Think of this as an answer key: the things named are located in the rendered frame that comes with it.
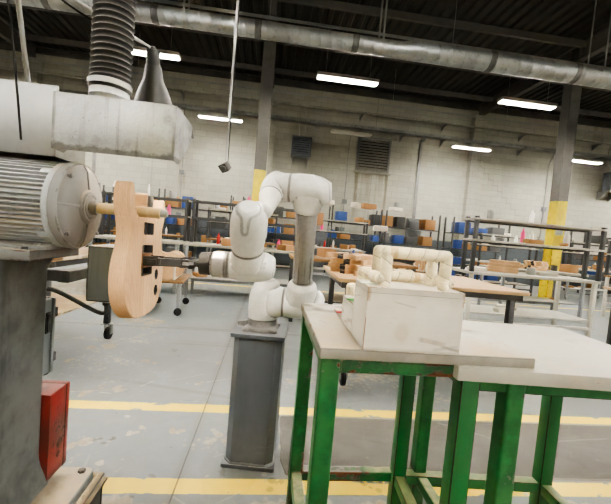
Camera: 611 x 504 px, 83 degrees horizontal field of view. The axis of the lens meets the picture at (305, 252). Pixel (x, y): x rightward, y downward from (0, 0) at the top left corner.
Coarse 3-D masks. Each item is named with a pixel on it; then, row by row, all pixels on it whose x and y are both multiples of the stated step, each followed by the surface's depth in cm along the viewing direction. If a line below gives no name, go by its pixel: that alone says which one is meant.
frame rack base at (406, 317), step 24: (360, 288) 99; (384, 288) 91; (408, 288) 94; (432, 288) 98; (360, 312) 97; (384, 312) 92; (408, 312) 92; (432, 312) 93; (456, 312) 94; (360, 336) 95; (384, 336) 92; (408, 336) 93; (432, 336) 93; (456, 336) 94
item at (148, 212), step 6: (102, 204) 102; (108, 204) 103; (102, 210) 102; (108, 210) 102; (138, 210) 103; (144, 210) 103; (150, 210) 103; (156, 210) 104; (144, 216) 104; (150, 216) 104; (156, 216) 104
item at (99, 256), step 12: (96, 252) 122; (108, 252) 122; (96, 264) 122; (108, 264) 123; (96, 276) 122; (48, 288) 118; (96, 288) 123; (72, 300) 122; (96, 300) 123; (108, 300) 123; (96, 312) 126
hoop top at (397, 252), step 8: (384, 248) 93; (392, 248) 92; (400, 248) 93; (408, 248) 93; (392, 256) 93; (400, 256) 93; (408, 256) 93; (416, 256) 93; (424, 256) 93; (432, 256) 93; (440, 256) 93; (448, 256) 93
